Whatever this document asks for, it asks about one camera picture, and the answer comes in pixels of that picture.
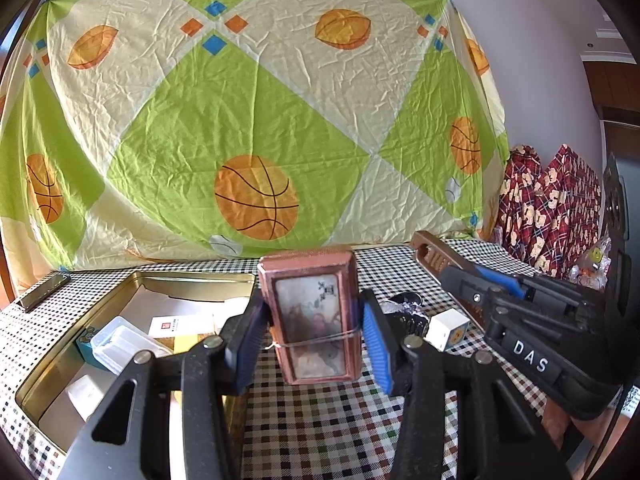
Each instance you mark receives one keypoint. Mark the white toy cube sun print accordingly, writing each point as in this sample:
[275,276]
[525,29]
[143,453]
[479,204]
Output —
[445,325]

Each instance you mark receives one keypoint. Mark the red plaid bear cloth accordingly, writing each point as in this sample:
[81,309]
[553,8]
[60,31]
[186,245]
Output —
[540,200]

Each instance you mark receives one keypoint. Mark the brown wooden box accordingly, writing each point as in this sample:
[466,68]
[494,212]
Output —
[432,255]

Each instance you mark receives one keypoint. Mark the pink card box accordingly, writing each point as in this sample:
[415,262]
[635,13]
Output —
[310,320]

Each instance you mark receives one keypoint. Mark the green basketball print sheet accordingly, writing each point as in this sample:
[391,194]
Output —
[200,110]

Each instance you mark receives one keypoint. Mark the white paper card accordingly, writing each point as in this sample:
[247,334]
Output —
[175,325]

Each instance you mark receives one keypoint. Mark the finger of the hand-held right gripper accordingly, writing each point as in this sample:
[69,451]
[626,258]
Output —
[500,280]
[470,290]

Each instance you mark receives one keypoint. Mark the yellow smiley packet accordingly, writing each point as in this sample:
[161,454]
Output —
[595,256]

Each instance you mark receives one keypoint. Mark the brown wooden cabinet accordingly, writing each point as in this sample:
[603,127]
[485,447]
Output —
[612,90]

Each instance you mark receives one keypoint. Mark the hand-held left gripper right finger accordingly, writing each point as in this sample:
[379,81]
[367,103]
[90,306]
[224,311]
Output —
[375,345]

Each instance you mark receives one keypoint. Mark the dark flat case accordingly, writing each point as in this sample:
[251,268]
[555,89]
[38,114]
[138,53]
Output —
[42,292]

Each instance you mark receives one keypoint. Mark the gold tin box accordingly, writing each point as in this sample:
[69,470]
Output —
[150,280]

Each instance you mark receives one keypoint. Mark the clear plastic box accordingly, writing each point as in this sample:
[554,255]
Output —
[125,342]

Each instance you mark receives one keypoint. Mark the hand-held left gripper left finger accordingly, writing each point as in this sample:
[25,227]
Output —
[250,340]

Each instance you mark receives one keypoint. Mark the white square box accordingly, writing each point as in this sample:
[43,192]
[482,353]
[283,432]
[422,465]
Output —
[85,392]

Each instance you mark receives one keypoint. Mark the checkered tablecloth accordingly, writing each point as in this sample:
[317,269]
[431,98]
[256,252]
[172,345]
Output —
[320,430]

